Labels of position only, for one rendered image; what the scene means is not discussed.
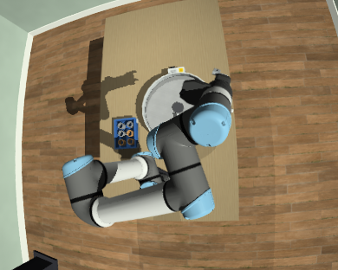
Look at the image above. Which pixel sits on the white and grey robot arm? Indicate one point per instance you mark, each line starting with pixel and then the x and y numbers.
pixel 186 188

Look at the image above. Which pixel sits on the blue crate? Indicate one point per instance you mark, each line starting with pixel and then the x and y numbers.
pixel 117 137

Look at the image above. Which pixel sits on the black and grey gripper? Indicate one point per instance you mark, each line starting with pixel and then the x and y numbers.
pixel 193 90

